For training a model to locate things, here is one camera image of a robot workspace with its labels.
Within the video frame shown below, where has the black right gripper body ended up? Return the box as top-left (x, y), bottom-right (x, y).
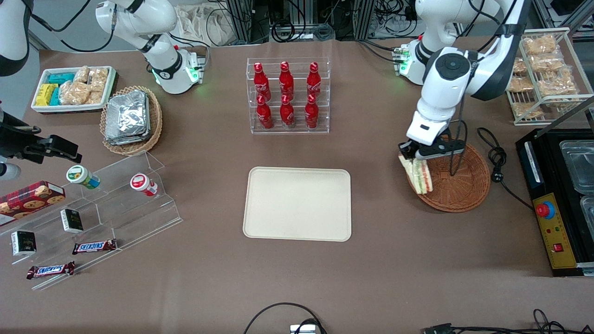
top-left (0, 113), bottom-right (48, 164)

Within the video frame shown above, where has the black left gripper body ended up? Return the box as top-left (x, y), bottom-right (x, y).
top-left (398, 139), bottom-right (424, 158)

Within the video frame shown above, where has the triangle sandwich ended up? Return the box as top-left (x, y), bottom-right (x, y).
top-left (399, 155), bottom-right (433, 195)

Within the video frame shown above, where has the white snack tray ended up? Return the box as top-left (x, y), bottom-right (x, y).
top-left (31, 66), bottom-right (116, 113)

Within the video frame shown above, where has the brown wicker basket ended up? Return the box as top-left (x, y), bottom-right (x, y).
top-left (407, 137), bottom-right (491, 213)

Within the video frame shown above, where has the light wicker basket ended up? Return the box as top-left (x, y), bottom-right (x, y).
top-left (100, 86), bottom-right (163, 156)

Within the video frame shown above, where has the beige plastic tray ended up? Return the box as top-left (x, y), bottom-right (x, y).
top-left (243, 167), bottom-right (352, 242)

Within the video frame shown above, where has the green lid yogurt cup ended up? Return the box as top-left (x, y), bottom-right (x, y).
top-left (66, 165), bottom-right (101, 190)

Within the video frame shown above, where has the yellow snack packet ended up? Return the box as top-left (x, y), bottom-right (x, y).
top-left (36, 83), bottom-right (58, 107)

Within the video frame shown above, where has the red tartan cookie box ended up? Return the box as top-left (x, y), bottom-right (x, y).
top-left (0, 180), bottom-right (66, 227)

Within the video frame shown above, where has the small black box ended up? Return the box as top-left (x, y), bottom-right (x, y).
top-left (60, 208), bottom-right (84, 234)
top-left (11, 231), bottom-right (37, 257)

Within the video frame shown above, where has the stack of foil containers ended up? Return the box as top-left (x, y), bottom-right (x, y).
top-left (104, 90), bottom-right (151, 146)

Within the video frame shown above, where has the red lid yogurt cup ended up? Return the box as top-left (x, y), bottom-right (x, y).
top-left (130, 173), bottom-right (158, 197)

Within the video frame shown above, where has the clear acrylic stepped shelf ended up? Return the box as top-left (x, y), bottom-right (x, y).
top-left (0, 150), bottom-right (183, 291)

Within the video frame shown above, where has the brown snickers bar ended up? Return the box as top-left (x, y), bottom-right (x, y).
top-left (26, 261), bottom-right (76, 280)
top-left (72, 239), bottom-right (117, 255)

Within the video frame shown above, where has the red cola bottle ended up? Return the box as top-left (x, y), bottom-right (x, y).
top-left (280, 94), bottom-right (295, 128)
top-left (307, 62), bottom-right (322, 97)
top-left (279, 61), bottom-right (295, 99)
top-left (304, 94), bottom-right (320, 129)
top-left (253, 63), bottom-right (271, 100)
top-left (256, 95), bottom-right (273, 129)

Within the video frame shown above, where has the clear acrylic bottle rack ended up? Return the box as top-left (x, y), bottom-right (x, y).
top-left (246, 57), bottom-right (330, 135)

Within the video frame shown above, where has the black sealing machine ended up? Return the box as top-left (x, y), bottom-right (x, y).
top-left (516, 128), bottom-right (594, 277)

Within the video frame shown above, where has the grey metal bar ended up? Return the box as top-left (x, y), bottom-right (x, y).
top-left (538, 94), bottom-right (594, 137)

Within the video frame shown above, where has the clear plastic container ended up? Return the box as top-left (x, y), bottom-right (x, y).
top-left (580, 195), bottom-right (594, 232)
top-left (559, 139), bottom-right (594, 194)

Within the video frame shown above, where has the crumpled translucent bag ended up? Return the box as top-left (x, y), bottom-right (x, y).
top-left (175, 4), bottom-right (232, 47)

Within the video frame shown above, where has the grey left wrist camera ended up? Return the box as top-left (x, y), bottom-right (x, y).
top-left (416, 141), bottom-right (466, 161)

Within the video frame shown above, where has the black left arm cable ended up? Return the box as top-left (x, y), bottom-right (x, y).
top-left (447, 51), bottom-right (479, 177)

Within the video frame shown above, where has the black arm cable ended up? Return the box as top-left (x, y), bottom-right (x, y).
top-left (447, 51), bottom-right (479, 177)
top-left (28, 0), bottom-right (116, 52)

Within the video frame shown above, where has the black power cable with plug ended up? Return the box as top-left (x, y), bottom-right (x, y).
top-left (477, 127), bottom-right (534, 210)

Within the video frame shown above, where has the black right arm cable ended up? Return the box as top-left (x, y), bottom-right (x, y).
top-left (28, 0), bottom-right (116, 52)

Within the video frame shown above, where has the aluminium frame post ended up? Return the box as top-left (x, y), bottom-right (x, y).
top-left (225, 0), bottom-right (254, 45)
top-left (354, 0), bottom-right (376, 40)

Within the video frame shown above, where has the coiled black cable bundle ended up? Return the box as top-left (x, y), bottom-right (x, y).
top-left (271, 0), bottom-right (336, 43)

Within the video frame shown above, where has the black cable with connector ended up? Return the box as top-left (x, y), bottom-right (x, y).
top-left (422, 308), bottom-right (594, 334)

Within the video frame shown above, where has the white wire rack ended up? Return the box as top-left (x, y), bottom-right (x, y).
top-left (505, 27), bottom-right (594, 126)

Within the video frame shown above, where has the black looped cable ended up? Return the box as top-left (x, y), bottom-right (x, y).
top-left (243, 302), bottom-right (328, 334)

